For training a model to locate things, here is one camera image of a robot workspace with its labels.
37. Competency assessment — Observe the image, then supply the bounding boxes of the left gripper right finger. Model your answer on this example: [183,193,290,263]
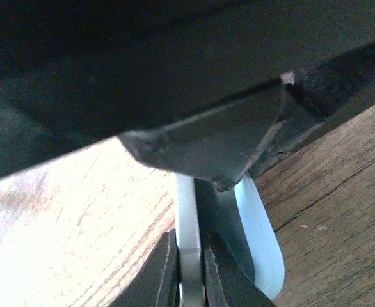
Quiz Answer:
[203,232,275,307]

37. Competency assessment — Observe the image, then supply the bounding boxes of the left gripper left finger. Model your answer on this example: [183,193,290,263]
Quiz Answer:
[110,230,179,307]

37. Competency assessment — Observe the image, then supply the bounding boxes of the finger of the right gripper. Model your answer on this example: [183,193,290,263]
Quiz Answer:
[119,81,328,191]

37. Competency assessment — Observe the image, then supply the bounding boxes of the light blue phone case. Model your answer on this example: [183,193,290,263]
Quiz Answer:
[218,174,285,299]

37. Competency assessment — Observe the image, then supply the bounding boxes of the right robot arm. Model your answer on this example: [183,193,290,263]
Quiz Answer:
[0,1,375,191]

